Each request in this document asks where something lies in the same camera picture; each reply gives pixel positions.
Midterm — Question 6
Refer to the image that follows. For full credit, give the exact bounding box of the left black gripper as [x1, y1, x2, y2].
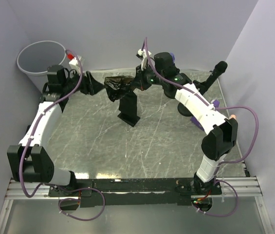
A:
[62, 68, 106, 96]

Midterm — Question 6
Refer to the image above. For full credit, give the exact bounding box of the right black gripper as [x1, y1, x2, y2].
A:
[130, 62, 164, 91]

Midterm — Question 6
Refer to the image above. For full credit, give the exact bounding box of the black trash bag roll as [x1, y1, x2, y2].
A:
[104, 76, 140, 127]

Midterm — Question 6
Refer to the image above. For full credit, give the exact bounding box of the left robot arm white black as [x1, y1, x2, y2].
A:
[7, 65, 104, 198]

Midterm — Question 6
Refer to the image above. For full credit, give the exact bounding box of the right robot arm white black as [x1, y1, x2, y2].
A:
[132, 49, 238, 194]

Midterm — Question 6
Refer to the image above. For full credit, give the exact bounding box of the grey plastic trash bin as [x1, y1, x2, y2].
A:
[16, 40, 69, 92]

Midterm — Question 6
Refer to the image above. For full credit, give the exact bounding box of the purple microphone on stand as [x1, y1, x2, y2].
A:
[169, 53, 175, 65]

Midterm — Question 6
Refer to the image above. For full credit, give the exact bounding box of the purple box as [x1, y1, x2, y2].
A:
[190, 98, 220, 130]

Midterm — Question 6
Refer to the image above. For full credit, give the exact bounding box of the black microphone on stand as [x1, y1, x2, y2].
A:
[193, 61, 228, 95]

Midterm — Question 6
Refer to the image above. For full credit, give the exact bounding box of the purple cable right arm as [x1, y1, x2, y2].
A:
[141, 37, 259, 217]

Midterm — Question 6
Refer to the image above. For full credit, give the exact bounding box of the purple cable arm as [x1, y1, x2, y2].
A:
[19, 49, 106, 222]
[141, 37, 259, 217]

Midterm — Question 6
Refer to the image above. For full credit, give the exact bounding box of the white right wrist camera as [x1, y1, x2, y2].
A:
[136, 49, 148, 71]

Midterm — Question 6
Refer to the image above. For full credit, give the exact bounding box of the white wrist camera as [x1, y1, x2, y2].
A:
[65, 50, 84, 74]
[136, 49, 148, 71]

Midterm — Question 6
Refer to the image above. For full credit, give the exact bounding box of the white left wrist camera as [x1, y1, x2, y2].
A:
[65, 50, 84, 74]

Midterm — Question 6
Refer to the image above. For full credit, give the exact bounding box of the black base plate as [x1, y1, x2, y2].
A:
[48, 177, 222, 208]

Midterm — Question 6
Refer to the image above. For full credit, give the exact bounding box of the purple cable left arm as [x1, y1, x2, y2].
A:
[19, 49, 106, 222]

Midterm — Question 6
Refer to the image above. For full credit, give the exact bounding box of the aluminium rail frame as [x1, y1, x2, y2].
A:
[0, 177, 273, 234]

